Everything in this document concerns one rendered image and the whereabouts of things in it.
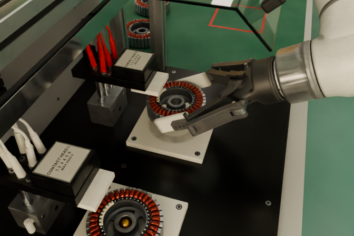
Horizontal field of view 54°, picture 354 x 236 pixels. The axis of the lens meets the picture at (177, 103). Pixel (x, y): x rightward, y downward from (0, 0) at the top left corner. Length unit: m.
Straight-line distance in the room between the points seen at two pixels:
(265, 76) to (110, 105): 0.31
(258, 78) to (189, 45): 0.47
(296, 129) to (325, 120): 1.21
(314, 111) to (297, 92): 1.47
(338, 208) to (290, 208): 1.00
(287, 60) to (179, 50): 0.48
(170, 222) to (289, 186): 0.23
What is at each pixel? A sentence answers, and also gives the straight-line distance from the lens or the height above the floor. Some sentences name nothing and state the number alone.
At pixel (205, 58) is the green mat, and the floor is 0.75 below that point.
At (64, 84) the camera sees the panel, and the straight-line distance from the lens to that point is 0.78.
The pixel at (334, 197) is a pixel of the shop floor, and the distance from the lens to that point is 1.67.
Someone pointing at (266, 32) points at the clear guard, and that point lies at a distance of 0.53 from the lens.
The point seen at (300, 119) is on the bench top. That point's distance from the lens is 0.81.
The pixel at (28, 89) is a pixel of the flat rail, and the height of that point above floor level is 1.03.
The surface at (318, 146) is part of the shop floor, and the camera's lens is 1.83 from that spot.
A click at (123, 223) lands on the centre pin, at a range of 0.55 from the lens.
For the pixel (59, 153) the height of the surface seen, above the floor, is 0.92.
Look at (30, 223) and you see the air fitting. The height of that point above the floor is 0.81.
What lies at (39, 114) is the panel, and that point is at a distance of 0.73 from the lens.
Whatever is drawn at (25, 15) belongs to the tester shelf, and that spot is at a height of 1.10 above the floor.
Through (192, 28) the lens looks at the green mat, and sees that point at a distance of 1.07.
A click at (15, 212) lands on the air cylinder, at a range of 0.59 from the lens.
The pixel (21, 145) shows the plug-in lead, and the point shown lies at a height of 0.92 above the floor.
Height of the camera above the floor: 1.28
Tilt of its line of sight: 42 degrees down
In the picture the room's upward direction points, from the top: straight up
